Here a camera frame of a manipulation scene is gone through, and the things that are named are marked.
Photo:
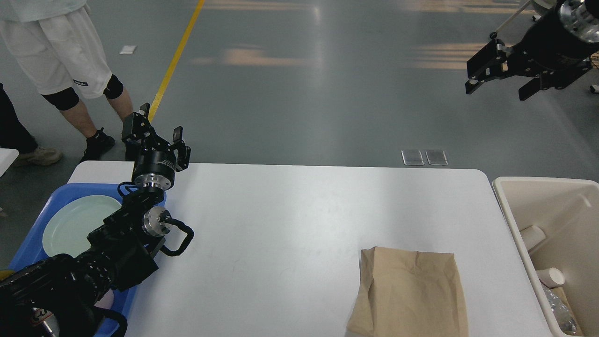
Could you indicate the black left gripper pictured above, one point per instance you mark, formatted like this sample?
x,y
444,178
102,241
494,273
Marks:
x,y
154,166

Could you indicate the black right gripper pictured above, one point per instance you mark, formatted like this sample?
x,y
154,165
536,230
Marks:
x,y
554,52

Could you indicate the green plate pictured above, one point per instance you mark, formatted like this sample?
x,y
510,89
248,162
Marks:
x,y
67,230

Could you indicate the white paper cup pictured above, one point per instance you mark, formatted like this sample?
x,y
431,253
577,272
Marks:
x,y
532,236

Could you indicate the pink mug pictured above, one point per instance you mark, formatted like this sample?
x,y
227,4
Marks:
x,y
106,301

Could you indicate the dark teal mug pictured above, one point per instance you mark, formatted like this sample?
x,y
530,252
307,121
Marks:
x,y
5,274

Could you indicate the brown paper bag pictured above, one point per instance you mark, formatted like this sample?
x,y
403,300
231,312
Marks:
x,y
409,294

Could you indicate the clear plastic wrapper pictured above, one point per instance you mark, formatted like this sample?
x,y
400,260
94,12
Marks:
x,y
552,300

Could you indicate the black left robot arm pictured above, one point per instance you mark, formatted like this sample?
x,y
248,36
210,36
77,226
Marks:
x,y
57,296

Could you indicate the right floor metal plate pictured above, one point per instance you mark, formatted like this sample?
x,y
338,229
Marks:
x,y
436,157

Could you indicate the floor metal plate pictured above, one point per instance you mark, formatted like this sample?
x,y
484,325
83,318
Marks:
x,y
412,157
436,157

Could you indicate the person in white shirt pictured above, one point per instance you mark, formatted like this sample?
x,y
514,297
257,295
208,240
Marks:
x,y
58,48

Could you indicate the left floor metal plate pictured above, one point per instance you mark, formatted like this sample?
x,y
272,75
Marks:
x,y
412,157

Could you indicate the person at left edge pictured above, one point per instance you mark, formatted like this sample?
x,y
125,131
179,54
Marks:
x,y
14,135

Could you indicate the beige plastic bin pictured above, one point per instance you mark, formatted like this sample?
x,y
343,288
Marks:
x,y
567,210

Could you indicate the white side table corner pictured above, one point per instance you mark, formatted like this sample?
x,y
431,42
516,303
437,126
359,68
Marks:
x,y
7,157

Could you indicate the blue plastic tray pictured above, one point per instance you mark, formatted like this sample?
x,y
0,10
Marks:
x,y
31,250

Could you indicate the small paper cup in bin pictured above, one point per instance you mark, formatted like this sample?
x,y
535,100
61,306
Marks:
x,y
551,277

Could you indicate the brown cardboard in bin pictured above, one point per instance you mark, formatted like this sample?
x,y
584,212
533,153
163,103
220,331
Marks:
x,y
573,309

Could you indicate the white chair frame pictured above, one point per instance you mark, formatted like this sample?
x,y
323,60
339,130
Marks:
x,y
524,4

